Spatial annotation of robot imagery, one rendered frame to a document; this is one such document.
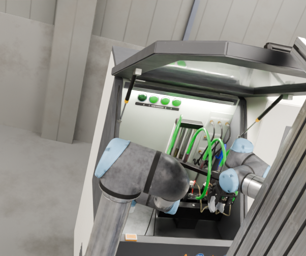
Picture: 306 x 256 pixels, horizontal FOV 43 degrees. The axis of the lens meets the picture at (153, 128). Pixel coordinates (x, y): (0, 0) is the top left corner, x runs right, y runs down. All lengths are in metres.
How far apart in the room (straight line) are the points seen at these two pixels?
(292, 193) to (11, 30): 3.16
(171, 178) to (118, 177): 0.13
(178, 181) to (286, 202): 0.37
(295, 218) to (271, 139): 1.35
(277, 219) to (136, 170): 0.40
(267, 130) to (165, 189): 1.06
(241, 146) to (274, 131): 0.58
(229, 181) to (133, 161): 0.42
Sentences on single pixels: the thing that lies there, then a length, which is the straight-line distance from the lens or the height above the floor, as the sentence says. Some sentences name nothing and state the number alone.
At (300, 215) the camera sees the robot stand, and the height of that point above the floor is 1.87.
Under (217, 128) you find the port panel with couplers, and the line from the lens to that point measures 2.12.
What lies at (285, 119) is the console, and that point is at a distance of 1.99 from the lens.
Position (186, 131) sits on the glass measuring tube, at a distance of 2.07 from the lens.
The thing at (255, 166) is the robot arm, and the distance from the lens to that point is 1.38.
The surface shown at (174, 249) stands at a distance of 1.84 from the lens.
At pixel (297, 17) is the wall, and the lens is 3.58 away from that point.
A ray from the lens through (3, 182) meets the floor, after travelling 3.38.
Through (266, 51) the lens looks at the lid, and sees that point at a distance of 1.06.
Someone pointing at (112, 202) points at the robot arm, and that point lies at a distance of 1.04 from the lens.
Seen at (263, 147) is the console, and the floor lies 1.32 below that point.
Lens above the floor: 2.23
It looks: 30 degrees down
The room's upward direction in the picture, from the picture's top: 16 degrees clockwise
